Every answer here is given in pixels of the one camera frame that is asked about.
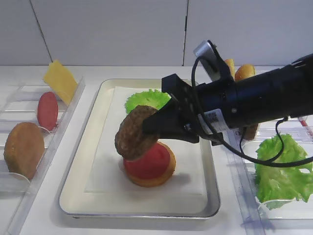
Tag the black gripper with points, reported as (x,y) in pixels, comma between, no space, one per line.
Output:
(178,118)

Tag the lighter brown meat patty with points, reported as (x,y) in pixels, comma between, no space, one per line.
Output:
(130,141)

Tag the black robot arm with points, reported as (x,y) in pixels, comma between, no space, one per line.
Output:
(204,111)

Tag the flat round green lettuce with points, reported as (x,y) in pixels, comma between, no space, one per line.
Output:
(153,98)

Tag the red tomato slice on bun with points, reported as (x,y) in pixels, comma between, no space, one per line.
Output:
(152,165)

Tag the dark brown meat patty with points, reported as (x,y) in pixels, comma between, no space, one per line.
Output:
(251,132)

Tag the yellow cheese slice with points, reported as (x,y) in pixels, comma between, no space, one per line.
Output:
(61,81)

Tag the leafy green lettuce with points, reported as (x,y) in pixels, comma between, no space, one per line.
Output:
(283,183)

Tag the upright red tomato slice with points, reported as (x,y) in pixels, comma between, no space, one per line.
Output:
(47,111)

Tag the bottom bun on tray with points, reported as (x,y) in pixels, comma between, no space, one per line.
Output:
(155,182)

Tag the white paper liner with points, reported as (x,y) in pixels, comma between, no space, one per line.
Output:
(108,175)

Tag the left upright bun half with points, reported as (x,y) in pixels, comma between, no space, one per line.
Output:
(230,63)

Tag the upright bun half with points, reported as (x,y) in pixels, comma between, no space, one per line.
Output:
(245,71)
(230,63)

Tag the right upright bun half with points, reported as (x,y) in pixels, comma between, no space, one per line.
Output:
(245,71)

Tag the silver metal tray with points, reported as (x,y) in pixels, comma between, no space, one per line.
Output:
(76,201)

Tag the red striped straw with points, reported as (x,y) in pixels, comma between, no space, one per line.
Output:
(303,122)

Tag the brown bun in left rack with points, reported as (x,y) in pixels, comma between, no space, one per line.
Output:
(23,149)

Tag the clear left acrylic rack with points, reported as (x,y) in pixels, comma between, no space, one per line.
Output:
(18,103)

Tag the clear acrylic rack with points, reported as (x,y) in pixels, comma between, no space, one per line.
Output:
(293,217)
(18,103)

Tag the clear right acrylic rack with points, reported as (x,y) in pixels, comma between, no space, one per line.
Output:
(293,217)

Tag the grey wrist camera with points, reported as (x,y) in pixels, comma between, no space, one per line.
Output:
(213,64)

